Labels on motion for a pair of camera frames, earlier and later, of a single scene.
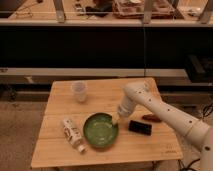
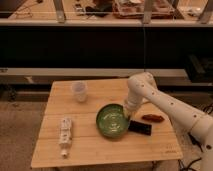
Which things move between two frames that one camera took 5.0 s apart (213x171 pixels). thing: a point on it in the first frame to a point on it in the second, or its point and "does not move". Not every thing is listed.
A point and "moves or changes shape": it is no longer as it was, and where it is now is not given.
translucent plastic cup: x=80 y=90 does not move
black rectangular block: x=140 y=127 does not move
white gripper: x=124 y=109 to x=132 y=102
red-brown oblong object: x=151 y=117 does not move
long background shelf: x=47 y=75 does not move
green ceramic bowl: x=100 y=130 moves or changes shape
